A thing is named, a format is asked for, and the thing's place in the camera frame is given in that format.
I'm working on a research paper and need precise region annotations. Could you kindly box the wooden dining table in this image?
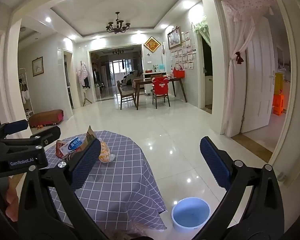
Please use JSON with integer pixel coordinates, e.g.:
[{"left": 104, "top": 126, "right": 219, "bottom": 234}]
[{"left": 134, "top": 76, "right": 188, "bottom": 110}]

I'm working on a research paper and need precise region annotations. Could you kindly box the large framed wall picture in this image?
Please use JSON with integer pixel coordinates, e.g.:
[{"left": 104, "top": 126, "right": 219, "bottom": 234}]
[{"left": 167, "top": 26, "right": 182, "bottom": 50}]

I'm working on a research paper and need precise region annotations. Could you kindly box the pink jacket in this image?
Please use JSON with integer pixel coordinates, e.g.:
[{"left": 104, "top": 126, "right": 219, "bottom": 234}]
[{"left": 76, "top": 62, "right": 90, "bottom": 88}]

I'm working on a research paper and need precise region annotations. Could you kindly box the white plastic bucket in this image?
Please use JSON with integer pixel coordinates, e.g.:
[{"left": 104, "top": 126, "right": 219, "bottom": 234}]
[{"left": 170, "top": 197, "right": 211, "bottom": 231}]

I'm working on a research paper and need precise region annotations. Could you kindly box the white panel door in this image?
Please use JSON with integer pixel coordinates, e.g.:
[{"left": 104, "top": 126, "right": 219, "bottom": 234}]
[{"left": 240, "top": 15, "right": 276, "bottom": 133}]

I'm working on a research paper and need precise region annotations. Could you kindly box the large black chandelier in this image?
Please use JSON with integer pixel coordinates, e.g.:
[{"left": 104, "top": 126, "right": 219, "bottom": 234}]
[{"left": 105, "top": 12, "right": 131, "bottom": 34}]

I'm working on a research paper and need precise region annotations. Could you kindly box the wooden chair with cushion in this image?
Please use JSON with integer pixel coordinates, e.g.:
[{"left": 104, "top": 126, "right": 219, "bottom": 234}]
[{"left": 117, "top": 80, "right": 137, "bottom": 110}]

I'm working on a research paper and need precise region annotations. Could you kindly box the brown snack packet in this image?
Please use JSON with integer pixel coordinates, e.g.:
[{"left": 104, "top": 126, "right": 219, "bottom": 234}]
[{"left": 86, "top": 125, "right": 98, "bottom": 143}]

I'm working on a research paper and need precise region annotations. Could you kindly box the orange snack bag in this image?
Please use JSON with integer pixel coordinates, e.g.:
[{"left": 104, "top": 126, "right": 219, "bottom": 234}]
[{"left": 98, "top": 138, "right": 116, "bottom": 163}]

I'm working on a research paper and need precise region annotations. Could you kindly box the group of wall certificates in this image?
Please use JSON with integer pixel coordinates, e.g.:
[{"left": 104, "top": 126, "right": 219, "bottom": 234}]
[{"left": 170, "top": 30, "right": 197, "bottom": 70}]

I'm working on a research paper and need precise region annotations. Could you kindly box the red diamond wall decoration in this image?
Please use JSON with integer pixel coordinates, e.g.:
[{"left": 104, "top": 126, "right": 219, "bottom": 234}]
[{"left": 143, "top": 36, "right": 162, "bottom": 54}]

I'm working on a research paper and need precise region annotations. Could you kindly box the purple checked tablecloth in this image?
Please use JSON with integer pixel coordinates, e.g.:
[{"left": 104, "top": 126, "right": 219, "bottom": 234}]
[{"left": 44, "top": 130, "right": 168, "bottom": 232}]

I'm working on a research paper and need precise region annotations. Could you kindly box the red snack bag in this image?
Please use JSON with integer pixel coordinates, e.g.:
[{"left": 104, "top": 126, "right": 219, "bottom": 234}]
[{"left": 56, "top": 140, "right": 73, "bottom": 159}]

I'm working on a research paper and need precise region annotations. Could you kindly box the green valance curtain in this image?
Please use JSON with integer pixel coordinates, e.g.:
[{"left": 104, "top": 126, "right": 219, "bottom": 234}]
[{"left": 192, "top": 15, "right": 211, "bottom": 48}]

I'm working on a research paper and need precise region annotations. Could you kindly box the wooden coat stand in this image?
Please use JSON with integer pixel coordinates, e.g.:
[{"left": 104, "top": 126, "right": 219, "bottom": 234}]
[{"left": 81, "top": 61, "right": 93, "bottom": 107}]

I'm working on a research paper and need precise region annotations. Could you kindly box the white sideboard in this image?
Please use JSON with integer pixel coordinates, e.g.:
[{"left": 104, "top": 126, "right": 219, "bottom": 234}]
[{"left": 143, "top": 71, "right": 165, "bottom": 97}]

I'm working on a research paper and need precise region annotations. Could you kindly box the orange plastic stool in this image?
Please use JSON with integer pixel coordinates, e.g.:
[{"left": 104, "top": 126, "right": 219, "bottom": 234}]
[{"left": 272, "top": 94, "right": 285, "bottom": 115}]

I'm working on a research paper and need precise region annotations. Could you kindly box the yellow box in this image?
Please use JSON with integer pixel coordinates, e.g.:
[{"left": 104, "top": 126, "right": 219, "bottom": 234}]
[{"left": 274, "top": 72, "right": 284, "bottom": 95}]

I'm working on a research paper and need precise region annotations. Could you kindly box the white appliance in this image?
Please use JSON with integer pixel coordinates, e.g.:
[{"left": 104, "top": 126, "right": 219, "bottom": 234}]
[{"left": 205, "top": 74, "right": 213, "bottom": 105}]

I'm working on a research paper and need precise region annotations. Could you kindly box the pink sheer door curtain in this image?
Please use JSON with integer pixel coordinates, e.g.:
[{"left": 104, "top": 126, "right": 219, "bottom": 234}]
[{"left": 221, "top": 0, "right": 275, "bottom": 137}]

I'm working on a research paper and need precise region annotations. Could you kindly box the person's left hand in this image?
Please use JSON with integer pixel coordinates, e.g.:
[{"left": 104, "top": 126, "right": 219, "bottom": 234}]
[{"left": 4, "top": 175, "right": 19, "bottom": 223}]

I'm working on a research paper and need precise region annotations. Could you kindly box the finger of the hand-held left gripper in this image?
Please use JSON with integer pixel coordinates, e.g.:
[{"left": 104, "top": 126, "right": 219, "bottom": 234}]
[
  {"left": 0, "top": 125, "right": 62, "bottom": 153},
  {"left": 0, "top": 119, "right": 28, "bottom": 141}
]

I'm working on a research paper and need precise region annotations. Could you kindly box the white blue snack packet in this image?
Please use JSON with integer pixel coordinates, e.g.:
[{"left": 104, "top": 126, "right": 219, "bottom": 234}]
[{"left": 60, "top": 137, "right": 87, "bottom": 155}]

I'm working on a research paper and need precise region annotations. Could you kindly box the brown upholstered bench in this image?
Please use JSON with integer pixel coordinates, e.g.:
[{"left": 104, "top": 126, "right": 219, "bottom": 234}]
[{"left": 29, "top": 109, "right": 64, "bottom": 128}]

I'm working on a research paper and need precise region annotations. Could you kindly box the grey sofa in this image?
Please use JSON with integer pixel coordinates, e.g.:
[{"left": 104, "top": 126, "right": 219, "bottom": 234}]
[{"left": 122, "top": 70, "right": 143, "bottom": 87}]

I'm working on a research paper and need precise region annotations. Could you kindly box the small framed wall picture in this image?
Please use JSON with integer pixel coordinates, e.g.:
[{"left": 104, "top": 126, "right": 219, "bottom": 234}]
[{"left": 32, "top": 56, "right": 44, "bottom": 77}]

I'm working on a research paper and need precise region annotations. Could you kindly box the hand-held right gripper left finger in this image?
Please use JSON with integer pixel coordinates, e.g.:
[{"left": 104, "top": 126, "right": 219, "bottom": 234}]
[{"left": 16, "top": 138, "right": 108, "bottom": 240}]

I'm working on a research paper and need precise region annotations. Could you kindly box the wooden chair with red cover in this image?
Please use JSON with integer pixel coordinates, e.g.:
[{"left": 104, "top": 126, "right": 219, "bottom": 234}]
[{"left": 150, "top": 74, "right": 171, "bottom": 108}]

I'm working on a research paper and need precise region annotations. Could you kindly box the red chair cover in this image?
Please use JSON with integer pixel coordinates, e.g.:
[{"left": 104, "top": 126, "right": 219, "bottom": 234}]
[{"left": 151, "top": 77, "right": 170, "bottom": 95}]

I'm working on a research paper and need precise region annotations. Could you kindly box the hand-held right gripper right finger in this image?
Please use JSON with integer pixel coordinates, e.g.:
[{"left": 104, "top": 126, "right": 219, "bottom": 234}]
[{"left": 189, "top": 136, "right": 285, "bottom": 240}]

